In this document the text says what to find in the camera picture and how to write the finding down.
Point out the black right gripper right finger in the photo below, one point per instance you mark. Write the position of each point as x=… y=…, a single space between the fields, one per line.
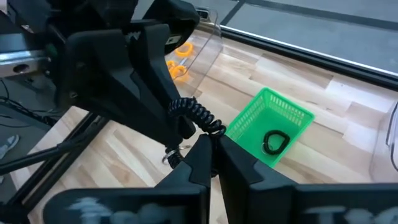
x=264 y=199

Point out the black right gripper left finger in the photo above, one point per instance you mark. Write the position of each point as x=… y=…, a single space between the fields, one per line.
x=180 y=199

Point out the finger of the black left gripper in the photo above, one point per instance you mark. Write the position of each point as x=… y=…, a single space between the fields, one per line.
x=105 y=81
x=155 y=53

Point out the clear plastic bin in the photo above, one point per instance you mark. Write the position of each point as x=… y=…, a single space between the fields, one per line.
x=205 y=56
x=385 y=155

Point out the green plastic basket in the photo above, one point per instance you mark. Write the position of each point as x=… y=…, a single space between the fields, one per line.
x=267 y=115

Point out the person's shoe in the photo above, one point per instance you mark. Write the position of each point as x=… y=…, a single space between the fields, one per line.
x=9 y=144

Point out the black aluminium rig frame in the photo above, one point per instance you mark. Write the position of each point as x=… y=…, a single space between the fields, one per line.
x=46 y=152

